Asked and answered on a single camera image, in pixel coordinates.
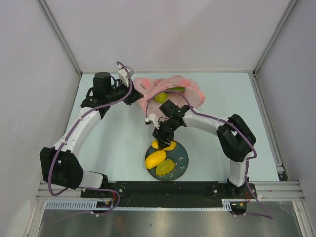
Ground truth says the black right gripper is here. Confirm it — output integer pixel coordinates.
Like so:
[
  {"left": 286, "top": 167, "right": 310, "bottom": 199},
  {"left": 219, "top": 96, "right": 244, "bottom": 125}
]
[{"left": 153, "top": 119, "right": 180, "bottom": 151}]

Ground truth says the yellow fake banana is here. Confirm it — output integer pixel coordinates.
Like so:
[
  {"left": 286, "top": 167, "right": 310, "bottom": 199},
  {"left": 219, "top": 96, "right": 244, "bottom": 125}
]
[{"left": 151, "top": 140, "right": 177, "bottom": 151}]

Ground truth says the yellow fake starfruit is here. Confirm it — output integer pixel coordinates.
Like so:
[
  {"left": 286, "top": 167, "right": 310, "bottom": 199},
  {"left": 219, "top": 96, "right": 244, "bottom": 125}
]
[{"left": 156, "top": 159, "right": 175, "bottom": 176}]

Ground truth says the pink plastic bag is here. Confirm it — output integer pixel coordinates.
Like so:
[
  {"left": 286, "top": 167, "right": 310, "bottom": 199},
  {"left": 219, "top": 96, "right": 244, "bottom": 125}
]
[{"left": 133, "top": 75, "right": 205, "bottom": 118}]

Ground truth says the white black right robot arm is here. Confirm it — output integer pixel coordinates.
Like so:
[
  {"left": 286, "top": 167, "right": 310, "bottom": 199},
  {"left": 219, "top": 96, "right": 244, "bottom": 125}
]
[{"left": 145, "top": 100, "right": 257, "bottom": 198}]

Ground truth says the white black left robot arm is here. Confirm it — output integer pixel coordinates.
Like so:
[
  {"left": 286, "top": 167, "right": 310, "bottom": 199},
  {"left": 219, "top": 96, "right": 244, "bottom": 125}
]
[{"left": 40, "top": 67, "right": 143, "bottom": 198}]

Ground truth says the green fake guava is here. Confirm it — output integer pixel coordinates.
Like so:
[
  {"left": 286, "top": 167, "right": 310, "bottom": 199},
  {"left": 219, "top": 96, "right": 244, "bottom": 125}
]
[{"left": 154, "top": 92, "right": 168, "bottom": 104}]

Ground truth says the green yellow fake mango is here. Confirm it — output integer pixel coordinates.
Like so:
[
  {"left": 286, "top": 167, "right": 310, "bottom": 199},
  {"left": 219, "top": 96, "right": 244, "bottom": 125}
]
[{"left": 169, "top": 86, "right": 185, "bottom": 92}]

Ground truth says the blue ceramic plate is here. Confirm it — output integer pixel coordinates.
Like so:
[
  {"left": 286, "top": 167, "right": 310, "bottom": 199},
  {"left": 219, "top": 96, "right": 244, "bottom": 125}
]
[{"left": 144, "top": 142, "right": 189, "bottom": 181}]

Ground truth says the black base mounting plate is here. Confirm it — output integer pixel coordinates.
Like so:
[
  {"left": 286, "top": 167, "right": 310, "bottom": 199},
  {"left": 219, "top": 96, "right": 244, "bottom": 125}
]
[{"left": 80, "top": 181, "right": 256, "bottom": 208}]

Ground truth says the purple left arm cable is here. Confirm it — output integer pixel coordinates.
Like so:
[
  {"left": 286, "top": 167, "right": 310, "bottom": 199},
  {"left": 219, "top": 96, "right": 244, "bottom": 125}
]
[{"left": 46, "top": 61, "right": 132, "bottom": 197}]

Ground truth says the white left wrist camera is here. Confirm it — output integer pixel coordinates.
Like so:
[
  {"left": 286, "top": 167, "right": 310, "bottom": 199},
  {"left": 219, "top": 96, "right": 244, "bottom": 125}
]
[{"left": 118, "top": 66, "right": 134, "bottom": 87}]

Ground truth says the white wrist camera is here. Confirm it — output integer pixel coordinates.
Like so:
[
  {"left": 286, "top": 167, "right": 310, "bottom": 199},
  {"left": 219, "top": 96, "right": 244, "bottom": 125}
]
[
  {"left": 118, "top": 66, "right": 134, "bottom": 87},
  {"left": 144, "top": 114, "right": 160, "bottom": 129}
]

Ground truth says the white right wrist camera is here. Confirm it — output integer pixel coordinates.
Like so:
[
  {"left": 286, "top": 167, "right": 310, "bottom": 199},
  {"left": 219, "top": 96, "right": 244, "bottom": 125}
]
[{"left": 144, "top": 114, "right": 160, "bottom": 129}]

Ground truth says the white slotted cable duct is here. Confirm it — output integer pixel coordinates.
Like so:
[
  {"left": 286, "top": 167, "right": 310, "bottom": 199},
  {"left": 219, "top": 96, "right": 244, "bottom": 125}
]
[{"left": 45, "top": 200, "right": 97, "bottom": 210}]

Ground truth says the aluminium frame rail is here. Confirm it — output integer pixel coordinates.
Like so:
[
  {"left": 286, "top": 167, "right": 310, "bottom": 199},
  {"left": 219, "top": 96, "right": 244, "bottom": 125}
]
[{"left": 36, "top": 0, "right": 82, "bottom": 77}]

